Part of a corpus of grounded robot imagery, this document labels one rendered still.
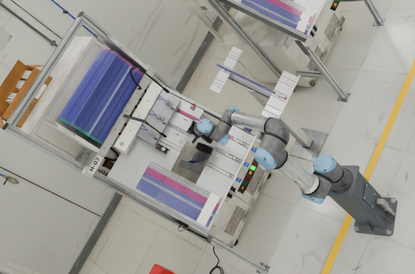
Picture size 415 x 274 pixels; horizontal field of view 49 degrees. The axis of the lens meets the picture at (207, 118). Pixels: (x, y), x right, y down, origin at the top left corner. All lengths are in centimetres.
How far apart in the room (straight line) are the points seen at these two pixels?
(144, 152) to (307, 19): 143
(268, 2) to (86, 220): 272
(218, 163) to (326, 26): 164
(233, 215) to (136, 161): 92
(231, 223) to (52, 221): 182
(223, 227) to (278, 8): 160
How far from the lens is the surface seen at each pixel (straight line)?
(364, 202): 278
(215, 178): 285
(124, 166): 290
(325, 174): 249
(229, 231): 344
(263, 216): 354
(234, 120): 246
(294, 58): 362
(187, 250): 388
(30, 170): 429
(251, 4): 324
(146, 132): 286
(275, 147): 218
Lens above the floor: 277
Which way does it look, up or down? 39 degrees down
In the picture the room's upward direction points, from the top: 50 degrees counter-clockwise
